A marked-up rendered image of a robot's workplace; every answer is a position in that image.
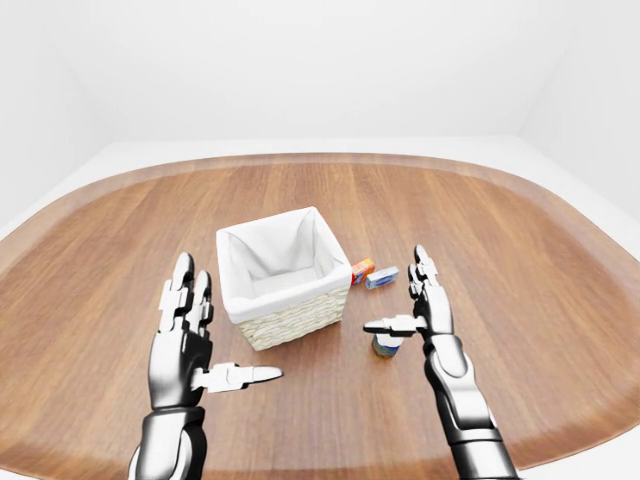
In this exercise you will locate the blue and white food box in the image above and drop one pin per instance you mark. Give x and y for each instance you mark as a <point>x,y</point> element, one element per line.
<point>381,278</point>

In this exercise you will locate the small soup tin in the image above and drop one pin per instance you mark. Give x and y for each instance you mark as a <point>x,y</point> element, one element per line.
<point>386,346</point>

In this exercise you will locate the white-lined woven wicker basket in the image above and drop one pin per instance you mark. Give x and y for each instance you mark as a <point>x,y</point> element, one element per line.
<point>282,280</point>

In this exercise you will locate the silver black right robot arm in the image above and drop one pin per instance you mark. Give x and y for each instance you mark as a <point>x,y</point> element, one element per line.
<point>462,405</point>

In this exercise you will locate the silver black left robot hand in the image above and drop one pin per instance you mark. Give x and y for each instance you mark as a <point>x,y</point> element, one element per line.
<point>175,350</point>

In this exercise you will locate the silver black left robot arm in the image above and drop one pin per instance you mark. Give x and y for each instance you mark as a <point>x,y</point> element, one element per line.
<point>167,445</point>

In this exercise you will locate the orange and red food box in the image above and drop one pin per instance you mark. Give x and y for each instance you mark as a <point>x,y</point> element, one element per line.
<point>362,270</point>

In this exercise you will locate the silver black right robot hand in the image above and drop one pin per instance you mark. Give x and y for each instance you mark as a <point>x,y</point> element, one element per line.
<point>434,307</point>

